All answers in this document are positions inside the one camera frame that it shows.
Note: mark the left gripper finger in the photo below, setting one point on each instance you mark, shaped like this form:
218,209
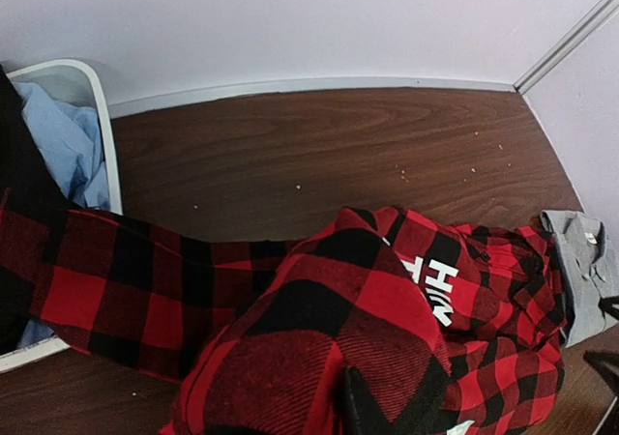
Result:
361,413

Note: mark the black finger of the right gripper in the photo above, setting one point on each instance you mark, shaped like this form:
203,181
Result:
606,365

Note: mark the red black plaid shirt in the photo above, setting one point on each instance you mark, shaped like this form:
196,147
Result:
449,325

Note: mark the white plastic laundry basket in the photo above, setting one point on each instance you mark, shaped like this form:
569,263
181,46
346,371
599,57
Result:
75,82

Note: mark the folded grey button shirt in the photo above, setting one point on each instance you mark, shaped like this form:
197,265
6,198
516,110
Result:
589,270

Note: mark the light blue shirt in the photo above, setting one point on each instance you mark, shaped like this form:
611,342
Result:
70,141

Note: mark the black shirt in basket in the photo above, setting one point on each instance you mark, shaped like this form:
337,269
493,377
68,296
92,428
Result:
25,176

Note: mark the right aluminium frame post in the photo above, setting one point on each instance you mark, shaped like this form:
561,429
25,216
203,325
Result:
596,17

